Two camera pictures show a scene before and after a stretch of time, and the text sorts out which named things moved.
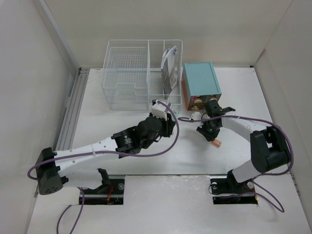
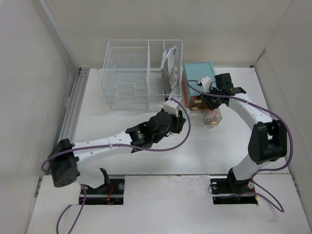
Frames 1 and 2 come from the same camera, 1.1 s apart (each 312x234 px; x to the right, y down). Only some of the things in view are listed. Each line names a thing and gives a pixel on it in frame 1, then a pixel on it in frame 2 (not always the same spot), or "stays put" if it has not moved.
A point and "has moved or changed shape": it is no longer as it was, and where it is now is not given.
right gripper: (209, 136) to (205, 97)
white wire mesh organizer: (136, 72) stays put
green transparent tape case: (177, 114) has moved or changed shape
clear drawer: (196, 106) stays put
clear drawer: (204, 99) stays put
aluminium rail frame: (68, 126) stays put
